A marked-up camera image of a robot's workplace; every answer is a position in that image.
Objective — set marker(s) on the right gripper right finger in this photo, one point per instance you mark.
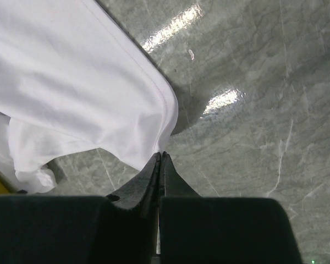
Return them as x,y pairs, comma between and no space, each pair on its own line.
170,182

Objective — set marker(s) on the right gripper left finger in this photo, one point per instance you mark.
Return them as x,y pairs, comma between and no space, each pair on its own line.
138,195

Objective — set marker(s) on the white t shirt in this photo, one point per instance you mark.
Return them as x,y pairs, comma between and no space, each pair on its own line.
71,80

